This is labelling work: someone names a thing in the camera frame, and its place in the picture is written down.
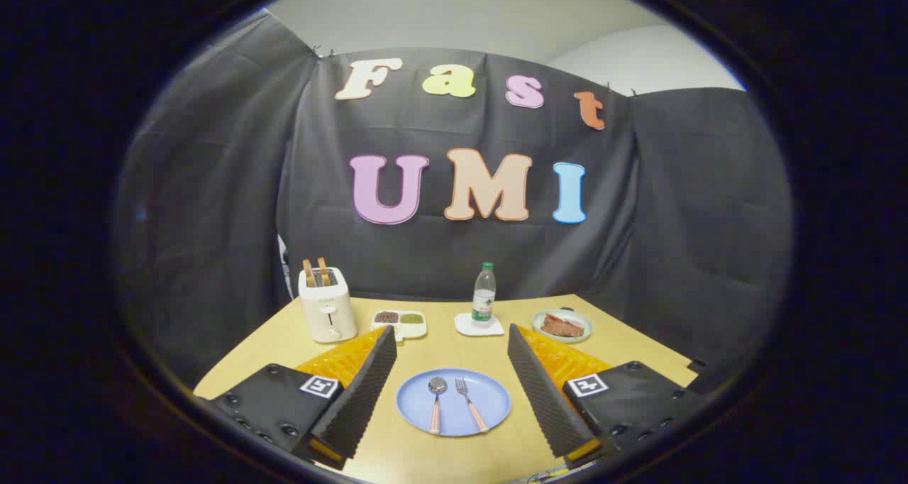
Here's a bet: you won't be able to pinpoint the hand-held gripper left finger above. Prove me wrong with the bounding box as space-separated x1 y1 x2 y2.
206 326 398 471

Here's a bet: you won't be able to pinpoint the white divided grain tray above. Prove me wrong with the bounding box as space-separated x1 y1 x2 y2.
371 309 428 343

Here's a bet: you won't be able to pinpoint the white square coaster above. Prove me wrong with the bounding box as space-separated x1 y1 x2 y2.
454 312 505 338

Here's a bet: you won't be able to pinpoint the black backdrop cloth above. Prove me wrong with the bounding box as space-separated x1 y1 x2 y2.
113 9 794 392

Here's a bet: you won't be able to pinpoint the clear water bottle green cap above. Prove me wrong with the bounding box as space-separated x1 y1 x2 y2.
472 262 497 325

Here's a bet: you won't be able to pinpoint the fork with checked handle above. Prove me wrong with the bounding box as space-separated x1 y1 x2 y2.
455 376 490 434

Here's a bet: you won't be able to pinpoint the brown meat slices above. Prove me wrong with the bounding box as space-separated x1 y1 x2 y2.
541 317 585 339

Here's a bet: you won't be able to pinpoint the blue plate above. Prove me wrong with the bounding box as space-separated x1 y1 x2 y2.
396 368 511 438

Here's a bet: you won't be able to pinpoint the spoon with checked handle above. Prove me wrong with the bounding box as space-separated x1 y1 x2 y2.
428 377 448 435

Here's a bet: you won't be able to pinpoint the cream toaster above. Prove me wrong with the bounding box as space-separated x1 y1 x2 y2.
298 267 358 344

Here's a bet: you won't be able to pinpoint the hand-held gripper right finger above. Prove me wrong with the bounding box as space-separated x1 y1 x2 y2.
506 323 710 471

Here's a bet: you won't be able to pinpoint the pale green plate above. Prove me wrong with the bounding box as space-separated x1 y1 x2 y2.
532 309 594 344

